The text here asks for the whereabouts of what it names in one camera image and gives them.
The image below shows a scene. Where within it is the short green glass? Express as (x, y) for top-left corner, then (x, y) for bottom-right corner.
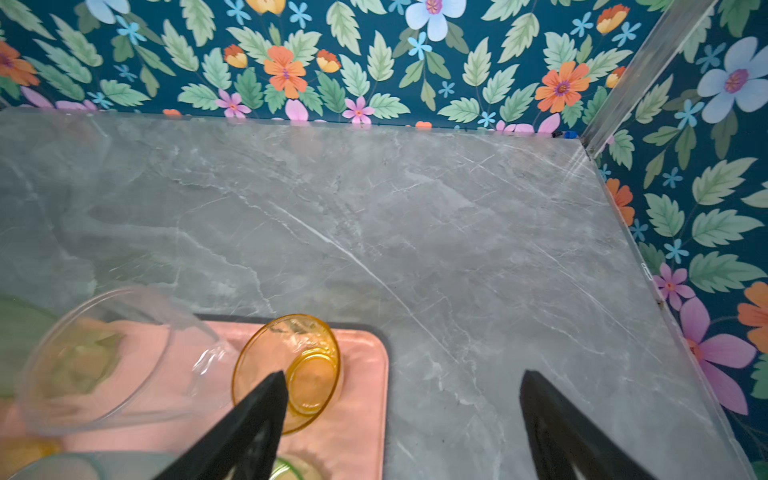
(269, 455), (323, 480)

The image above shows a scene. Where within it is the pink plastic tray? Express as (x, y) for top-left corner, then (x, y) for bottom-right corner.
(0, 319), (391, 480)

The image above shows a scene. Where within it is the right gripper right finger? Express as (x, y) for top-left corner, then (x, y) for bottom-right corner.
(519, 370), (653, 479)

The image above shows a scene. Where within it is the teal tall glass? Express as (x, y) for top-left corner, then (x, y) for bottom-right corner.
(11, 451), (177, 480)

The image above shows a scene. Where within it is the light green tall glass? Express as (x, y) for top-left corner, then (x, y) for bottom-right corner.
(0, 294), (58, 398)

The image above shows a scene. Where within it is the short amber glass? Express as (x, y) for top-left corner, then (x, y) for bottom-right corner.
(231, 314), (343, 435)

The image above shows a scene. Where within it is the clear tall glass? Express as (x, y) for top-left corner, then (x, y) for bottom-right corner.
(16, 286), (238, 435)

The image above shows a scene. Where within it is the yellow tall glass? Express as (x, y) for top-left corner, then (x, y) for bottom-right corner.
(0, 437), (62, 480)

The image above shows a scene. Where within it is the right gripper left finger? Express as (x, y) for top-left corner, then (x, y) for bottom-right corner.
(155, 371), (288, 480)

